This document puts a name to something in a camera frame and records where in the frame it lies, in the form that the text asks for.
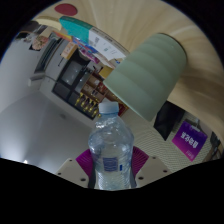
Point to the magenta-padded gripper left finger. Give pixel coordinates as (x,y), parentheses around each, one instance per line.
(81,163)

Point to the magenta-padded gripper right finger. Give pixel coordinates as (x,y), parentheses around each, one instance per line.
(141,161)

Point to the clear plastic water bottle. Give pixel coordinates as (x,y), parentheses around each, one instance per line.
(111,146)

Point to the purple sign board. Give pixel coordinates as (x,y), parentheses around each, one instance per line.
(189,140)

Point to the yellow gift box red ribbon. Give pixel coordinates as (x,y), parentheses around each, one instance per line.
(106,71)

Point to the small orange white carton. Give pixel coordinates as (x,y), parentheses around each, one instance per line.
(69,50)

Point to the white printed booklet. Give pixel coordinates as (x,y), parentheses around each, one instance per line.
(105,45)

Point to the pink flowers in white pot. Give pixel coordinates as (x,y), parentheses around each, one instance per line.
(40,42)

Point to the orange red book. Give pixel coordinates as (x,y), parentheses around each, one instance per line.
(61,36)

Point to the teal book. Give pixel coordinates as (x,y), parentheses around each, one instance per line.
(76,28)

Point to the white wall air conditioner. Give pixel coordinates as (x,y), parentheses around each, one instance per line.
(36,78)

